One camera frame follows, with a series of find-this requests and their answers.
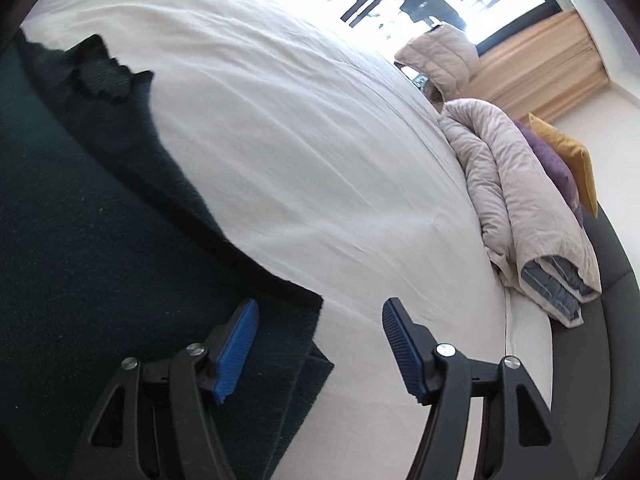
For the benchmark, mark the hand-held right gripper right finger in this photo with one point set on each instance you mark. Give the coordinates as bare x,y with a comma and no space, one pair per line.
407,355

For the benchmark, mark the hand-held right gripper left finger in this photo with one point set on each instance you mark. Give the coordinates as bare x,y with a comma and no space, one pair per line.
235,350

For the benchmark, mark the dark green knit sweater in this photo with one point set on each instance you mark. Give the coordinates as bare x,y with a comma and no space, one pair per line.
100,240

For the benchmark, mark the flat white pillow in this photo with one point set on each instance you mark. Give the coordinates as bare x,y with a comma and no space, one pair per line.
527,360

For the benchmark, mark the folded beige duvet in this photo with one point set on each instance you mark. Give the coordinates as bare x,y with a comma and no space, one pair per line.
505,185

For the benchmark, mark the white bed sheet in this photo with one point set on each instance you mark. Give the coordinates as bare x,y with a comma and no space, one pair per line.
310,160

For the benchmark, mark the purple pillow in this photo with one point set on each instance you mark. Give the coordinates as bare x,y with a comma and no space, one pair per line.
550,165

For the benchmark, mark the yellow pillow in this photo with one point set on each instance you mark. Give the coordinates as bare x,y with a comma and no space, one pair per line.
575,160

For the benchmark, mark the beige puffer jacket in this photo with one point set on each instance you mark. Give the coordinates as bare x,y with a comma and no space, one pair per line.
440,55

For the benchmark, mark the beige curtain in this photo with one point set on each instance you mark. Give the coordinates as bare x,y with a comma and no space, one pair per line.
540,65

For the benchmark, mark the black-framed balcony door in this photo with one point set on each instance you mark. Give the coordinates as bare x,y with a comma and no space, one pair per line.
520,22

